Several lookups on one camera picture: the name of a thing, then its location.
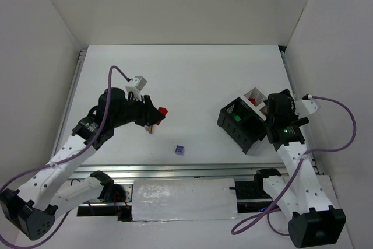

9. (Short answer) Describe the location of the lavender lego brick front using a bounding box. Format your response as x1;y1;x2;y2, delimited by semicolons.
175;145;185;155

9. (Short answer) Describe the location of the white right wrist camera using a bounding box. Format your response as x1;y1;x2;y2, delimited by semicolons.
295;94;320;118

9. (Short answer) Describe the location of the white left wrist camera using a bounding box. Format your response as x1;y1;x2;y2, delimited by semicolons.
125;76;147;93

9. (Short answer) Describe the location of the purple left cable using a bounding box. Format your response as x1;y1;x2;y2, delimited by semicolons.
0;66;132;247

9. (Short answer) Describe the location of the black compartment container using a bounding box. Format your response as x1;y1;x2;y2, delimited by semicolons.
217;87;268;155

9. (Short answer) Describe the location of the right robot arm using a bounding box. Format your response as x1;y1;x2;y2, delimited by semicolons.
262;89;346;248

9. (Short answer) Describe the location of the aluminium right rail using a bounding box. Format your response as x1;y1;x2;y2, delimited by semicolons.
280;47;325;176

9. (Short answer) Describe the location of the red green half-round lego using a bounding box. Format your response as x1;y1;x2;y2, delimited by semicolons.
248;98;256;106

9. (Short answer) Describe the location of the white taped cover sheet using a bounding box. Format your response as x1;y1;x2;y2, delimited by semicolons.
132;178;238;222

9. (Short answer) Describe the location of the aluminium front rail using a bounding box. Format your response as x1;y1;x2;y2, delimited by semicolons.
70;164;288;180

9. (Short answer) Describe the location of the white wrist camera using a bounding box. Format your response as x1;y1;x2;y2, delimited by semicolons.
295;94;320;118
125;76;147;93

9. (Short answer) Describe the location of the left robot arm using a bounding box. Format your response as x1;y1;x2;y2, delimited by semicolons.
1;88;166;241

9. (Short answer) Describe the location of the red brown lego brick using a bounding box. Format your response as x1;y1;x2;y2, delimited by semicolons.
157;107;168;125

